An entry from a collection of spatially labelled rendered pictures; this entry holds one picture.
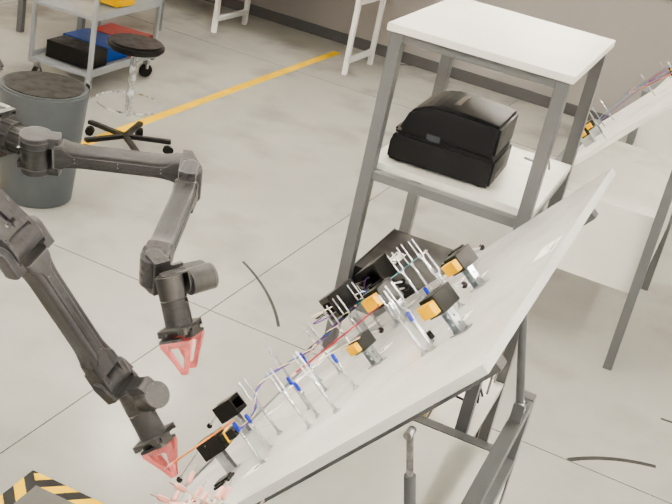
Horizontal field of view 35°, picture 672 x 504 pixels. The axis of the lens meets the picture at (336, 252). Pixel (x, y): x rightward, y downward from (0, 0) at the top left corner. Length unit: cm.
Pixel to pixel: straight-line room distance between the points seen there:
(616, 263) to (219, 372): 197
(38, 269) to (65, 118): 359
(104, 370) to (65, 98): 351
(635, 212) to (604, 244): 22
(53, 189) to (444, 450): 333
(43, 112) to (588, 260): 279
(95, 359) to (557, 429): 297
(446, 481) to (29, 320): 246
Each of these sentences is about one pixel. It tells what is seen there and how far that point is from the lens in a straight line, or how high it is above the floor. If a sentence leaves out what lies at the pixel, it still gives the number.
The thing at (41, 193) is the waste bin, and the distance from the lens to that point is 583.
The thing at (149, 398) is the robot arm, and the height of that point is 121.
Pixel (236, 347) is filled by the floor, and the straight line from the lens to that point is 484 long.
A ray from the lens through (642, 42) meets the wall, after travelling 949.
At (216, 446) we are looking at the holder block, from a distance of 228.
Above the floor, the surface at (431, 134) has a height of 157.
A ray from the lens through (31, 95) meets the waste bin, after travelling 563.
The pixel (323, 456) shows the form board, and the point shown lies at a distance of 184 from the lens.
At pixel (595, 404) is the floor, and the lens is 516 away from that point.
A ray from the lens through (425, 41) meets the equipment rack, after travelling 285.
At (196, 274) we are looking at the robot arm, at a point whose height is 144.
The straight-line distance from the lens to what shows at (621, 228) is 526.
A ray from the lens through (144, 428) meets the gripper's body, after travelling 231.
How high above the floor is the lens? 246
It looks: 25 degrees down
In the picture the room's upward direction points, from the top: 12 degrees clockwise
